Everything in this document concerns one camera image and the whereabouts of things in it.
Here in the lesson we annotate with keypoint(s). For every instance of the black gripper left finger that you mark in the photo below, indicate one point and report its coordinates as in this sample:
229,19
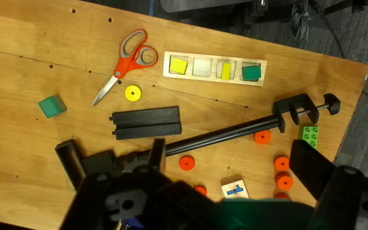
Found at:
70,158

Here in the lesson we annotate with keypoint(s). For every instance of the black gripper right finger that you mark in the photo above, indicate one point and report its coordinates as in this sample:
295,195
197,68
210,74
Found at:
311,167

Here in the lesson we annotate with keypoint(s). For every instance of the green lego brick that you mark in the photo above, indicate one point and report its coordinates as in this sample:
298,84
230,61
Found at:
309,133

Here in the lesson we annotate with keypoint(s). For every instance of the green cube block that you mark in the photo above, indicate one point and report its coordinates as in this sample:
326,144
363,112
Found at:
51,106

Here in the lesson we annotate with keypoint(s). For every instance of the black clamp pole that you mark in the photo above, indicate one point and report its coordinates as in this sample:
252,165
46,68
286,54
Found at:
295,106

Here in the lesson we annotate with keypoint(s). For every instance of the black rectangular block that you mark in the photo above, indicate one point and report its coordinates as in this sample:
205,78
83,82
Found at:
147,123

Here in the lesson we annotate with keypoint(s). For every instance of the orange handled scissors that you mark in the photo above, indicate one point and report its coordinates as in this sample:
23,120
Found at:
133,54

